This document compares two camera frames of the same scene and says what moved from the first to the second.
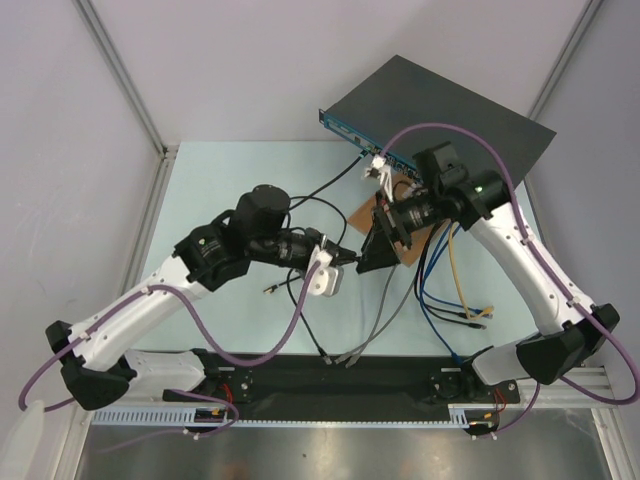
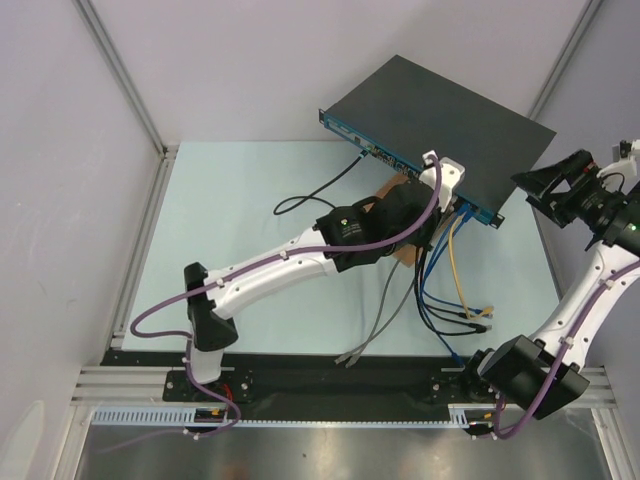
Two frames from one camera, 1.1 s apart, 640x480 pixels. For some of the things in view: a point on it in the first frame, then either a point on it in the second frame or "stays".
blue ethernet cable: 455,356 stays
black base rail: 287,386 stays
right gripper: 391,227 → 570,182
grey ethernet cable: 356,357 stays
